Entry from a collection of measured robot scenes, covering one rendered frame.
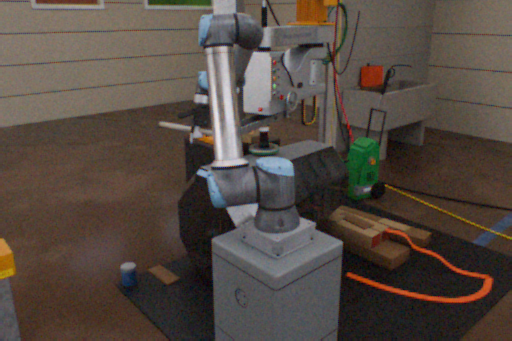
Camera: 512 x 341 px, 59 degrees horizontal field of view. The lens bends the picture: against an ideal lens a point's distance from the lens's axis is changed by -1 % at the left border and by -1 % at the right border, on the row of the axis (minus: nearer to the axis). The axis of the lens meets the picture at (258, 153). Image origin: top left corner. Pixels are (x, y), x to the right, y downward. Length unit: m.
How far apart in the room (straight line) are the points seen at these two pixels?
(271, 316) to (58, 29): 7.46
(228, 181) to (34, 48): 7.09
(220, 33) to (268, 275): 0.91
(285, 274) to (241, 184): 0.37
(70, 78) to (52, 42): 0.67
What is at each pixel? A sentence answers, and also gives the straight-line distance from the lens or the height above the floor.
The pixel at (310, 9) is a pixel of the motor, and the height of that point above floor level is 1.79.
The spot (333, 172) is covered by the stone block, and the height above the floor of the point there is 0.66.
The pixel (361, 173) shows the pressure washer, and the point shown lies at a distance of 4.47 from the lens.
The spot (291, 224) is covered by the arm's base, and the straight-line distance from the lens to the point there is 1.81.
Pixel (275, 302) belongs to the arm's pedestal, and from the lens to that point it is 1.74.
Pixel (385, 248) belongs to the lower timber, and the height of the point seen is 0.11.
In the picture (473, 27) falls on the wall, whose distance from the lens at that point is 7.49.
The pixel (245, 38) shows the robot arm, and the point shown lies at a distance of 1.77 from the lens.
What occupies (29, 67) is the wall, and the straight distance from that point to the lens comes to 8.55.
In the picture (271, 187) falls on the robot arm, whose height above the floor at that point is 1.11.
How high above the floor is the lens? 1.74
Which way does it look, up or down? 17 degrees down
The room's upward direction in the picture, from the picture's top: straight up
